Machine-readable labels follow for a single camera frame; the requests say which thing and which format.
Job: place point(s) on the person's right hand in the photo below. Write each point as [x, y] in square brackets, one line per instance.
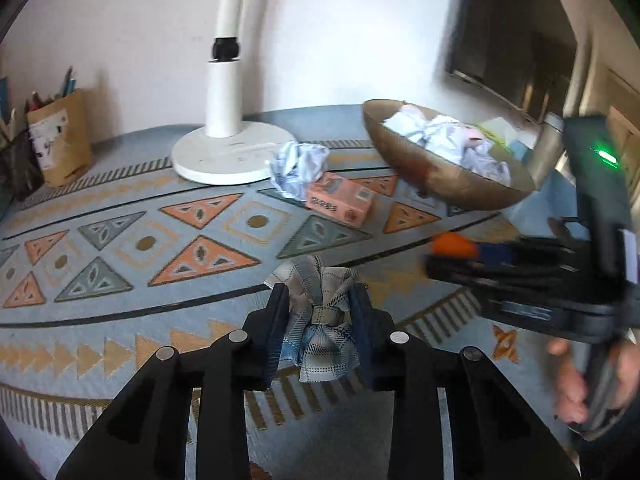
[570, 385]

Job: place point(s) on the orange toy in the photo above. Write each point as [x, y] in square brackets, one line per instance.
[452, 246]

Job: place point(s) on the white desk lamp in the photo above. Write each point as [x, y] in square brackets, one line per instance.
[225, 100]

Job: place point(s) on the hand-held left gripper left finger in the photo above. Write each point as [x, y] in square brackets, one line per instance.
[279, 327]

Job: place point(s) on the patterned table mat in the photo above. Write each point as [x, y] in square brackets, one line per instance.
[150, 200]

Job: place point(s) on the white yellow paper pad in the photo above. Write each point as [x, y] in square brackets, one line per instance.
[500, 130]

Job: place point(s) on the black pencil holder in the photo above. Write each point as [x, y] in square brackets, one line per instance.
[20, 167]

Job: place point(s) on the metal bottle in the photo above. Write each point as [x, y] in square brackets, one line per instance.
[546, 150]

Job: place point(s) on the crumpled white paper ball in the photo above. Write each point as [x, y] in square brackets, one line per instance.
[487, 165]
[300, 167]
[405, 125]
[450, 137]

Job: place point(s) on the brown paper bag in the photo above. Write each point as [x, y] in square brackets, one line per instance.
[60, 145]

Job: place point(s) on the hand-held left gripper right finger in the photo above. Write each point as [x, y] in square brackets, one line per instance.
[362, 332]

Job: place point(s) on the bunch of coloured pencils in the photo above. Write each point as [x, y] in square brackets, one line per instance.
[67, 82]

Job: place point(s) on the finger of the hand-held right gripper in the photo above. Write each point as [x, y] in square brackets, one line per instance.
[540, 251]
[500, 277]

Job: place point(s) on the black television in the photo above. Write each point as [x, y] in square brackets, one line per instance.
[505, 30]

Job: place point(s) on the golden bowl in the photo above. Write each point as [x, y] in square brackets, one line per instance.
[440, 180]

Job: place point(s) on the plaid fabric bow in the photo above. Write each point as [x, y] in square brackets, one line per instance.
[325, 350]

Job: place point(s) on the pink cardboard box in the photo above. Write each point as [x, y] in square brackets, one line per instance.
[340, 200]

